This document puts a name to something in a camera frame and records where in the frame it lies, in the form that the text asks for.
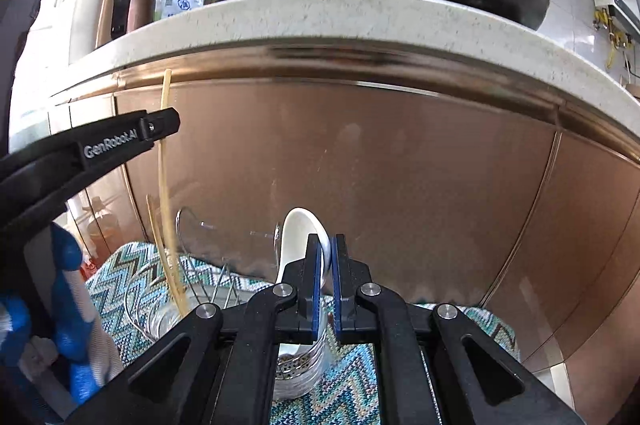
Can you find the yellow gas pipe fittings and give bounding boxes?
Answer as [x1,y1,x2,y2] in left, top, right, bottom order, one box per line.
[593,7,635,70]

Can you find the white storage box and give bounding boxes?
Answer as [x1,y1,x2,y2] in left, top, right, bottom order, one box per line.
[64,0,132,66]

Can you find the wire utensil holder clear cups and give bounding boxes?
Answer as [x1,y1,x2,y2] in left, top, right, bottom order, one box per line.
[122,206,333,402]

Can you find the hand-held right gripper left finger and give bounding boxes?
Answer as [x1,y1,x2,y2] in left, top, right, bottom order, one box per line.
[67,233,325,425]

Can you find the white ceramic spoon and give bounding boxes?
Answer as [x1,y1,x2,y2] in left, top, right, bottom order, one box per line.
[274,207,335,358]

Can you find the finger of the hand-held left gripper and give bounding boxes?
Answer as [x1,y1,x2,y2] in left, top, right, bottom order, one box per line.
[0,107,181,232]

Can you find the person's left hand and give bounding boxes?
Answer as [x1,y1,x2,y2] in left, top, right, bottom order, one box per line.
[0,224,124,406]

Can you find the brown glass jug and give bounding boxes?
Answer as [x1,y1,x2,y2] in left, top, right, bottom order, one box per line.
[81,195,122,267]

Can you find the zigzag woven mat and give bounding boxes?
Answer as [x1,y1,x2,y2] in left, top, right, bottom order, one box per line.
[84,241,522,425]

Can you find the glass sliding door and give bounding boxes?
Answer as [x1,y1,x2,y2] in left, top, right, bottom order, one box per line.
[7,0,71,156]

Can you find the wooden chopstick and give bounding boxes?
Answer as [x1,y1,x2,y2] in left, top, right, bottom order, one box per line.
[158,69,191,315]

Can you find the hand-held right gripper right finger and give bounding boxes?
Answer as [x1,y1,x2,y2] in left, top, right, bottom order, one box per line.
[330,233,583,425]

